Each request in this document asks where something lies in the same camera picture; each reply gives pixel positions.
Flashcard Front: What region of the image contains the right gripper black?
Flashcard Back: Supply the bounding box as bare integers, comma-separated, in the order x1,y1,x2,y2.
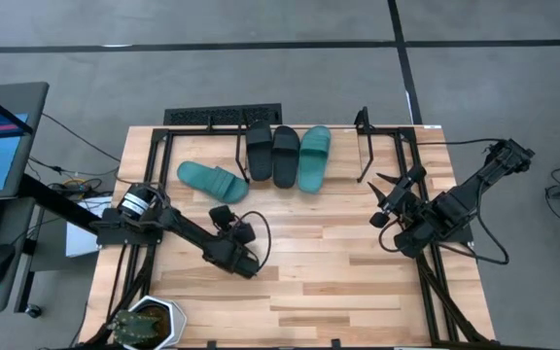
367,167,428,229

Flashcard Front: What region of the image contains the teal rubber slide sandal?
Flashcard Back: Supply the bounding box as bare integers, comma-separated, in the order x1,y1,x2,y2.
297,124,333,194
176,160,251,204

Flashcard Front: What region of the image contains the black rubber slide sandal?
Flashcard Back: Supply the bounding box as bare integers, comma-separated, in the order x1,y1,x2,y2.
245,120,275,183
271,124,301,190

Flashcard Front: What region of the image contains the white hexagonal plant pot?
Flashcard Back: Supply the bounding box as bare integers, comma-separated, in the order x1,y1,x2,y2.
126,295,189,350

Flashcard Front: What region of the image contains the black floor vent grille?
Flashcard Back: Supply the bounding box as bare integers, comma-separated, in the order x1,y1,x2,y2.
162,102,284,126

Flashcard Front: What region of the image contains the green cactus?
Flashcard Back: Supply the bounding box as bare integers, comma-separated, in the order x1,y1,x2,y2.
107,309,163,349

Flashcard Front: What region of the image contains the white box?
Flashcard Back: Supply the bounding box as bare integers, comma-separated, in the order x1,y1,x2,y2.
64,196,112,259

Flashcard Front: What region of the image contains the black desk support beam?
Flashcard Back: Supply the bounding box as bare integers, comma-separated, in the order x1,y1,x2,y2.
17,173,104,235

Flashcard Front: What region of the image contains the grey laptop with blue screen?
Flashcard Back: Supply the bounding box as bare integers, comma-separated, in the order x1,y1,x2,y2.
0,81,51,203

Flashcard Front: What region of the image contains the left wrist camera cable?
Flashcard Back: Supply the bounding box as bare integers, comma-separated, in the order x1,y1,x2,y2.
238,210,273,274

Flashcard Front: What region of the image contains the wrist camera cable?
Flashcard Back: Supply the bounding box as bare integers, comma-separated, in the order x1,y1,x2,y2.
473,182,510,266
238,210,273,274

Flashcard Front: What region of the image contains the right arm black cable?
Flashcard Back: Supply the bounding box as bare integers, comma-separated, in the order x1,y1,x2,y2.
415,138,508,147

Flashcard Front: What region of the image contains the black aluminium rig frame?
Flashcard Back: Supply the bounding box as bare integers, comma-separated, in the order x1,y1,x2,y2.
83,124,498,350

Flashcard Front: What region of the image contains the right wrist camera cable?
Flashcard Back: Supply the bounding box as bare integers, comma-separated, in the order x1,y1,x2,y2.
473,182,510,266

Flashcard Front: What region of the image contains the thin black floor cable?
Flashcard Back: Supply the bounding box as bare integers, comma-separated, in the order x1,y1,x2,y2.
25,112,123,177

